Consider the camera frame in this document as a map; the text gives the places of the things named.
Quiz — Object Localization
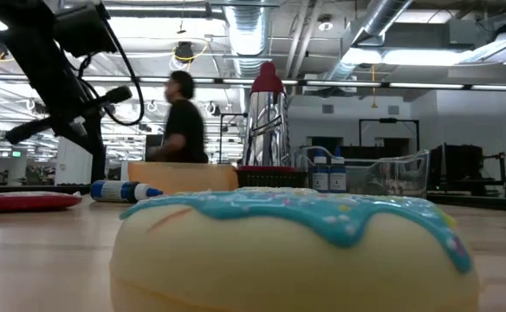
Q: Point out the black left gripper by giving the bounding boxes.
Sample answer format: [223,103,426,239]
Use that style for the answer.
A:
[3,85,134,153]

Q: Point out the blue food colour bottle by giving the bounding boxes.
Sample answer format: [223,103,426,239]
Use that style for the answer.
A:
[90,179,164,204]
[312,149,329,194]
[328,146,348,194]

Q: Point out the red snack packet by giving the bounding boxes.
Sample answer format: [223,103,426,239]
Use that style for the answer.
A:
[0,191,83,214]

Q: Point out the toy donut blue icing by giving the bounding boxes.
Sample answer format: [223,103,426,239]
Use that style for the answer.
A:
[109,190,482,312]

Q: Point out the white column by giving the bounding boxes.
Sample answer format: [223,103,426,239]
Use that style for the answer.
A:
[55,137,94,186]

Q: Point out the dark tall cabinet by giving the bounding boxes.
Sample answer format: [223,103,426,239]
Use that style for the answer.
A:
[90,145,107,184]

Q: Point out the black background monitor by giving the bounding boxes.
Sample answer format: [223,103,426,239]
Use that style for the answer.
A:
[144,133,167,162]

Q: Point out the person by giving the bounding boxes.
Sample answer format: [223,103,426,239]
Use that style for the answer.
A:
[146,70,210,165]

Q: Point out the red and chrome appliance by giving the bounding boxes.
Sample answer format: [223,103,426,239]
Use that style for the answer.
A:
[240,62,292,169]

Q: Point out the black mesh basket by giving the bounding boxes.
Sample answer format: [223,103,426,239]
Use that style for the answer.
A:
[235,165,309,190]

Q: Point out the clear plastic bin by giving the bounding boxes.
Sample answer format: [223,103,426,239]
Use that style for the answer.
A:
[294,146,431,199]

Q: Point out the black background machine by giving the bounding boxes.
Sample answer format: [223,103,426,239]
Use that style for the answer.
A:
[430,144,506,196]

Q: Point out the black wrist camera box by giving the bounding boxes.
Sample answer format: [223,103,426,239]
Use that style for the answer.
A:
[53,3,119,58]

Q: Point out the round silver ceiling duct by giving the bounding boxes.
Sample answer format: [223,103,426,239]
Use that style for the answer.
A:
[224,0,272,79]

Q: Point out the black frame rack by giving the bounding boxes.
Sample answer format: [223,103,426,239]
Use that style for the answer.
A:
[359,118,421,153]

